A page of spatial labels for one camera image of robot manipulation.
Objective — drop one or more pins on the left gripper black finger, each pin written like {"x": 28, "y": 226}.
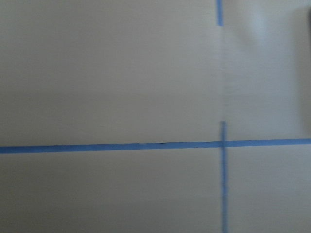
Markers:
{"x": 304, "y": 55}

